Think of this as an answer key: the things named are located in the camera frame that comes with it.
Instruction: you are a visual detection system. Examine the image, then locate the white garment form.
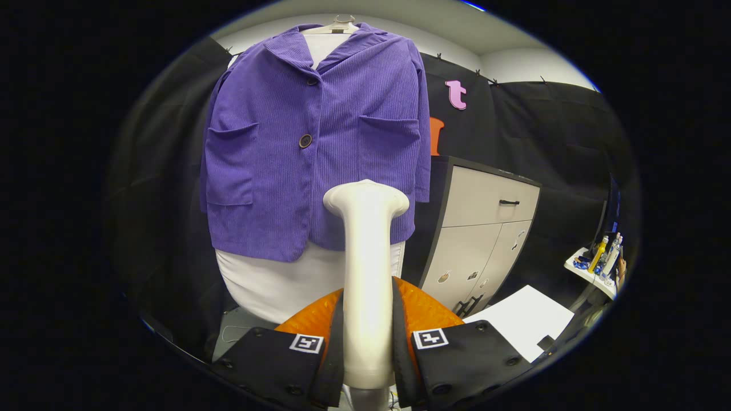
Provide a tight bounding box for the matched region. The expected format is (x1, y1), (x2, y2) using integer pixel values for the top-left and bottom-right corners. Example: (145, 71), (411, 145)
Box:
(216, 33), (406, 325)

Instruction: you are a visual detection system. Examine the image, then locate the purple corduroy jacket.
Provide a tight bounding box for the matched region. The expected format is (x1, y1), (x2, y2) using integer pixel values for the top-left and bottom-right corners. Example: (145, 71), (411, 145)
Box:
(199, 23), (432, 263)

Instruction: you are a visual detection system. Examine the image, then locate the black backdrop cloth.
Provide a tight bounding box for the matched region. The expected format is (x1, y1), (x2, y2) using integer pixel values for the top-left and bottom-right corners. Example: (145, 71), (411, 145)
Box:
(106, 37), (637, 366)

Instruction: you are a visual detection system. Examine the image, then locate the dark monitor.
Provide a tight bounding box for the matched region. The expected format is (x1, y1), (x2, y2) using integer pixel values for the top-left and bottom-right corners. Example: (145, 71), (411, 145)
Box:
(594, 174), (623, 240)

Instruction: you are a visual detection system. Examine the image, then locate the white side shelf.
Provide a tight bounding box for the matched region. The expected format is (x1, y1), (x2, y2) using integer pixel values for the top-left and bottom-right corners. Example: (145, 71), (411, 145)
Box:
(564, 247), (618, 300)

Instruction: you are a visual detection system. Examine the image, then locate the white garment steamer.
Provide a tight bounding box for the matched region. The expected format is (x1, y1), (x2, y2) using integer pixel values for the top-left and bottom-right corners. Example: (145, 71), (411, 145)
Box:
(323, 179), (411, 411)

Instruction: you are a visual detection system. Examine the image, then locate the white paper sheet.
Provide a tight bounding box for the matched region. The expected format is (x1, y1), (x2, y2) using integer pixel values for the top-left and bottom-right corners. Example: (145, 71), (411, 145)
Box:
(464, 284), (575, 364)

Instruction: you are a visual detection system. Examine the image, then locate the yellow bottle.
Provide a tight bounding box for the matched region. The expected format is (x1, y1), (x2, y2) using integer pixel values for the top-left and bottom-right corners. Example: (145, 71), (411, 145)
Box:
(588, 236), (609, 273)

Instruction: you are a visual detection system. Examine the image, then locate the white bottle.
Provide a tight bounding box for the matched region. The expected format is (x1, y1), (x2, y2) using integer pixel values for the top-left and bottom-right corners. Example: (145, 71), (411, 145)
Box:
(603, 233), (623, 277)

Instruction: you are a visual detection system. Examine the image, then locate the beige cabinet with dark top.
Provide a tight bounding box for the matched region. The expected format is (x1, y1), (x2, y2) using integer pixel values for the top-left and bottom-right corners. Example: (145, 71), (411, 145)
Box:
(403, 155), (542, 317)

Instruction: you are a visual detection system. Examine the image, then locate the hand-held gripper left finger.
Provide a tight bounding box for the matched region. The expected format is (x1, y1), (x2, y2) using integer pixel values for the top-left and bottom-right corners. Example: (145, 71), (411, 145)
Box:
(208, 278), (347, 411)

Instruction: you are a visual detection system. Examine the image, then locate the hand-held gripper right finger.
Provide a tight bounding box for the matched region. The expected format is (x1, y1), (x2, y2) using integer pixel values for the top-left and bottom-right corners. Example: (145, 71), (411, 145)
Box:
(391, 277), (535, 410)

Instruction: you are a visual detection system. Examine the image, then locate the cream clothes hanger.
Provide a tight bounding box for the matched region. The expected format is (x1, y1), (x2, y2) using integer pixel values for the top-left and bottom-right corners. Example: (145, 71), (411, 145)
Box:
(317, 14), (360, 36)

